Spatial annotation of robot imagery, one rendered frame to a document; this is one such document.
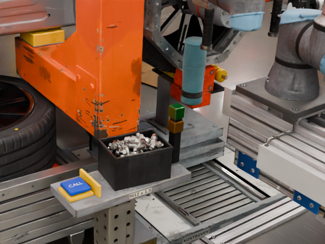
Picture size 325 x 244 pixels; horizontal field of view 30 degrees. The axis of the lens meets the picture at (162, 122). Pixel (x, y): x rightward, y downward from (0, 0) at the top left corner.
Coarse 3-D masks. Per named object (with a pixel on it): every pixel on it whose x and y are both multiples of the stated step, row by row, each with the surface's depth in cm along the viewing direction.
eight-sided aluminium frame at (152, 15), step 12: (156, 0) 224; (144, 12) 230; (156, 12) 226; (144, 24) 232; (156, 24) 228; (156, 36) 230; (228, 36) 259; (240, 36) 257; (156, 48) 240; (168, 48) 237; (216, 48) 258; (228, 48) 256; (168, 60) 244; (180, 60) 243; (216, 60) 255
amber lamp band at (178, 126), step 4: (168, 120) 198; (168, 124) 198; (172, 124) 196; (176, 124) 196; (180, 124) 197; (168, 128) 199; (172, 128) 197; (176, 128) 196; (180, 128) 197; (172, 132) 197; (176, 132) 197
